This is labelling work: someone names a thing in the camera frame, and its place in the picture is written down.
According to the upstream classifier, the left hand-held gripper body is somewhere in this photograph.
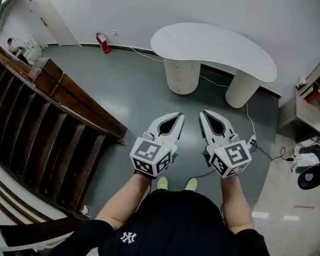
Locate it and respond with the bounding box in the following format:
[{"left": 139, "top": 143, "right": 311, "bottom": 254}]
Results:
[{"left": 130, "top": 131, "right": 179, "bottom": 180}]

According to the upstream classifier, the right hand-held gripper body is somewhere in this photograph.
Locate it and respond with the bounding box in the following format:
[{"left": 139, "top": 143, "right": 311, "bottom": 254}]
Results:
[{"left": 202, "top": 133, "right": 253, "bottom": 180}]

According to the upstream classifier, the white curved fluted cabinet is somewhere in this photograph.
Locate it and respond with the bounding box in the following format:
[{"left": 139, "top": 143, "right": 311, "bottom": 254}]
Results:
[{"left": 150, "top": 22, "right": 278, "bottom": 109}]

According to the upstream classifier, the person's right forearm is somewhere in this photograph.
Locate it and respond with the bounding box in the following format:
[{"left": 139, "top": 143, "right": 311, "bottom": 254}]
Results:
[{"left": 220, "top": 174, "right": 255, "bottom": 234}]

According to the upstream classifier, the person's left forearm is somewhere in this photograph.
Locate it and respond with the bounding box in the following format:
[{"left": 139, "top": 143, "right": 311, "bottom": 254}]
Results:
[{"left": 95, "top": 173, "right": 155, "bottom": 230}]

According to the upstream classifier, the white power strip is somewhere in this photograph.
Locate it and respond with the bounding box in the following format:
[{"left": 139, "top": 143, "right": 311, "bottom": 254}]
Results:
[{"left": 246, "top": 134, "right": 258, "bottom": 150}]

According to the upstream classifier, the person's left pale shoe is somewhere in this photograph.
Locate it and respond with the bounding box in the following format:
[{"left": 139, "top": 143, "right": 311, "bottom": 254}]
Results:
[{"left": 156, "top": 176, "right": 169, "bottom": 190}]

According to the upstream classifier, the person's pale shoe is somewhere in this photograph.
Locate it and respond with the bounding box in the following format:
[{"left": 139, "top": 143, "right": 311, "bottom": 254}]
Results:
[
  {"left": 156, "top": 176, "right": 169, "bottom": 190},
  {"left": 185, "top": 177, "right": 198, "bottom": 191}
]

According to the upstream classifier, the person's right pale shoe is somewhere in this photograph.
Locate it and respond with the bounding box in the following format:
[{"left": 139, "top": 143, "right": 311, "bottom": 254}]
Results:
[{"left": 185, "top": 177, "right": 198, "bottom": 191}]

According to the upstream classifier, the person's black t-shirt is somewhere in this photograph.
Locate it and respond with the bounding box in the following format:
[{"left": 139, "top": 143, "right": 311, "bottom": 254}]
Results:
[{"left": 49, "top": 189, "right": 270, "bottom": 256}]

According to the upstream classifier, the grey shelf unit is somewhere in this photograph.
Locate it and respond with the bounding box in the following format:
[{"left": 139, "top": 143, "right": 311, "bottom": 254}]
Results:
[{"left": 278, "top": 60, "right": 320, "bottom": 143}]

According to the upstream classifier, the black chair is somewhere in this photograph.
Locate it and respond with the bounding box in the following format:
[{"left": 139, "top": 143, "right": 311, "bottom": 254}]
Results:
[{"left": 297, "top": 157, "right": 320, "bottom": 197}]

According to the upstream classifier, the small white object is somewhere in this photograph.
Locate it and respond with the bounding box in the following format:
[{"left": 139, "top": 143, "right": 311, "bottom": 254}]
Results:
[{"left": 295, "top": 77, "right": 308, "bottom": 90}]

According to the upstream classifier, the red fire extinguisher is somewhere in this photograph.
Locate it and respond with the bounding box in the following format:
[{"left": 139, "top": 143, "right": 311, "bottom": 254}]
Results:
[{"left": 95, "top": 31, "right": 112, "bottom": 54}]

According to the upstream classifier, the white door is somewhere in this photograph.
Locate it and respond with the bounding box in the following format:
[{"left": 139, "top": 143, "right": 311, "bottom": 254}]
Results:
[{"left": 25, "top": 0, "right": 79, "bottom": 46}]

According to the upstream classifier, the black wrist strap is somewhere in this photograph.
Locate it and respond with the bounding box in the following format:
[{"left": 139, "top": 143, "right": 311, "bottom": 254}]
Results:
[{"left": 134, "top": 169, "right": 158, "bottom": 180}]

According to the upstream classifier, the black power cable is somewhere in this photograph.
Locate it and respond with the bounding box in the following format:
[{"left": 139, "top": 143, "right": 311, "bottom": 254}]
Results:
[{"left": 252, "top": 141, "right": 287, "bottom": 162}]

